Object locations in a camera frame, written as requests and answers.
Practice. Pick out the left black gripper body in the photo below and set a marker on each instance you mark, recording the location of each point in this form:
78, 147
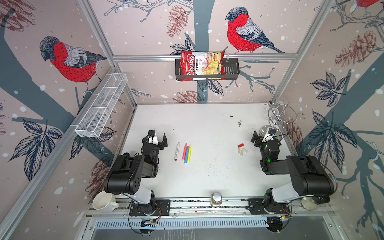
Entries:
155, 144

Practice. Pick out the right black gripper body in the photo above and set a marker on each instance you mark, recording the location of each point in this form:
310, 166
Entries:
261, 142

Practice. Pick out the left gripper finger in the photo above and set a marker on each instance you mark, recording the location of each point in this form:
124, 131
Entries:
151, 133
165, 140

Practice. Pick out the white marker pen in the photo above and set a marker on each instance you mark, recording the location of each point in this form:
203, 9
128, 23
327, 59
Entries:
177, 151

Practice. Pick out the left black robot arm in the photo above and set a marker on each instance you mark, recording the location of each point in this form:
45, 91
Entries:
124, 178

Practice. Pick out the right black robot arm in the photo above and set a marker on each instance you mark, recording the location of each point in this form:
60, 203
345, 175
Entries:
308, 176

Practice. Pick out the pink pen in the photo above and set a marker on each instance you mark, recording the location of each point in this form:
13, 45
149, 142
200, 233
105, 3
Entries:
185, 152

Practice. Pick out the yellow pen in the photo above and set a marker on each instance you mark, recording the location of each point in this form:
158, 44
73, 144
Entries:
190, 153

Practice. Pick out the blue pen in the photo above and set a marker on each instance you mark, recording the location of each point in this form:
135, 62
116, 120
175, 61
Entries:
187, 155

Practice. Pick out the chrome spiral glass holder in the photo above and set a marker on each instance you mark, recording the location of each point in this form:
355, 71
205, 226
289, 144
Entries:
282, 116

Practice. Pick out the red cassava chips bag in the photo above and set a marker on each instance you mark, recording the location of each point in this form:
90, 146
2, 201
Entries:
200, 63

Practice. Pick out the right jar black lid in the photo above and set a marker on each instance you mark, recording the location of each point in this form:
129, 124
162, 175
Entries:
312, 203

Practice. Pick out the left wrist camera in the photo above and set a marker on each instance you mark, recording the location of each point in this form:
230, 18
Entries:
153, 141

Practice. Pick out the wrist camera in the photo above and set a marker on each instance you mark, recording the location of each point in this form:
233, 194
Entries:
153, 141
270, 134

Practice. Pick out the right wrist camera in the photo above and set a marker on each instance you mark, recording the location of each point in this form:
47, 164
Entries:
270, 134

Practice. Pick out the white mesh wall shelf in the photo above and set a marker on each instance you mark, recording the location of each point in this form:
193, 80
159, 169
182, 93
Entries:
97, 115

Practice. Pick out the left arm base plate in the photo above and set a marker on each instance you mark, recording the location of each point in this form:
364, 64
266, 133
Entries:
157, 208

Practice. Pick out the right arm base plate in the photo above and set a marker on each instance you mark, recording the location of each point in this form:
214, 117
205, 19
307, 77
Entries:
256, 206

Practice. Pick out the black wire basket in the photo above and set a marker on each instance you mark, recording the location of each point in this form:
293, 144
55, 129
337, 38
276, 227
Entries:
230, 66

